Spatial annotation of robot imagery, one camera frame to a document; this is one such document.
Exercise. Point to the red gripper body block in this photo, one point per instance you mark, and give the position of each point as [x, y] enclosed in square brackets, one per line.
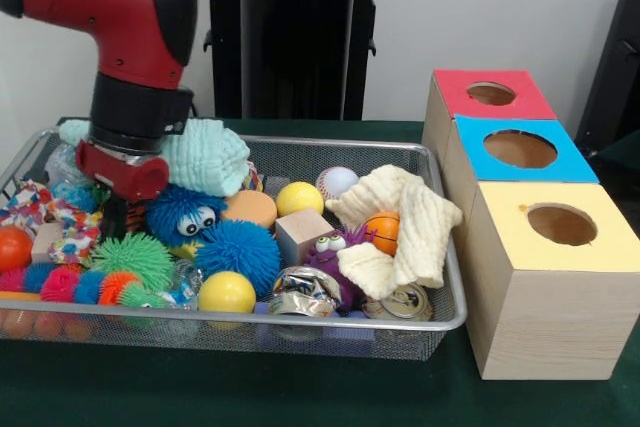
[125, 177]

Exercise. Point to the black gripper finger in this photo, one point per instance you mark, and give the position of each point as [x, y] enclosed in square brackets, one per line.
[121, 219]
[108, 217]

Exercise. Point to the light blue knit cloth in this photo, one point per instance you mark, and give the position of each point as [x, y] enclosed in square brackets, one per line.
[210, 162]

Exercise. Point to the cream knit cloth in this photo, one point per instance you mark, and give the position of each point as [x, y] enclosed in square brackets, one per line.
[425, 227]

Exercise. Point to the clear mesh bin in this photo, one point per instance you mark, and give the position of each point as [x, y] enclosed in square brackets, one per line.
[430, 329]

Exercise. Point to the wooden box with three holes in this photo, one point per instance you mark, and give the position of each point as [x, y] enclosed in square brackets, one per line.
[550, 322]

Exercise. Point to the blue spiky eyed toy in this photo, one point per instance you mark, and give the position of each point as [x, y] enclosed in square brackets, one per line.
[237, 252]
[170, 212]

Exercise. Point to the yellow ball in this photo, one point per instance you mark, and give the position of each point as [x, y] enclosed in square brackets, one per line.
[300, 199]
[227, 292]

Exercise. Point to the orange round sponge disc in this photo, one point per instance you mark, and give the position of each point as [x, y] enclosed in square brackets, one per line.
[250, 207]

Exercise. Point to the wooden cube block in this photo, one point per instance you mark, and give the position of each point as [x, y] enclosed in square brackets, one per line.
[302, 237]

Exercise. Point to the blue white crushed can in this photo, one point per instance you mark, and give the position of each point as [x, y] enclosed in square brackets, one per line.
[305, 297]

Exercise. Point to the purple spiky eyed toy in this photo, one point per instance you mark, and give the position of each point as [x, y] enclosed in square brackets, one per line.
[325, 263]

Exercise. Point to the white printed ball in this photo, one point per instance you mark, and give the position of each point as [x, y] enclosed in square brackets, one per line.
[337, 182]

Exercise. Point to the dark green table cloth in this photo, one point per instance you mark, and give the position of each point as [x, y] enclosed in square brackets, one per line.
[250, 392]

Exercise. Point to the orange toy basketball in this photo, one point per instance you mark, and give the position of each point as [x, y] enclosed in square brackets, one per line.
[385, 234]

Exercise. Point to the green covered side table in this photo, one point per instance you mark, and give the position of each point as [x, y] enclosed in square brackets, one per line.
[625, 144]

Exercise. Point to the black upright panel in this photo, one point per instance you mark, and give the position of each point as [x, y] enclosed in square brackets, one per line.
[620, 72]

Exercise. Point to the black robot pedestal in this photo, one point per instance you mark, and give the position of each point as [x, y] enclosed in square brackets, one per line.
[300, 47]

